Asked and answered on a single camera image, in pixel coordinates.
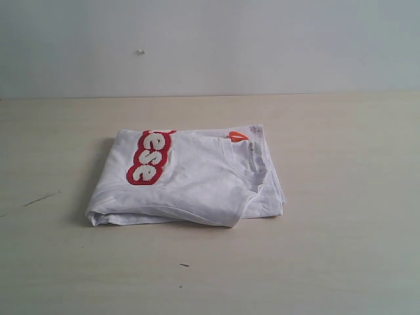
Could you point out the orange neck label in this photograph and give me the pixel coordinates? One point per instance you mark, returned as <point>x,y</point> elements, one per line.
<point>235,136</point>

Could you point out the white t-shirt red lettering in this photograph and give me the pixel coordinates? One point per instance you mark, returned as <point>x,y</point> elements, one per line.
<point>200,176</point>

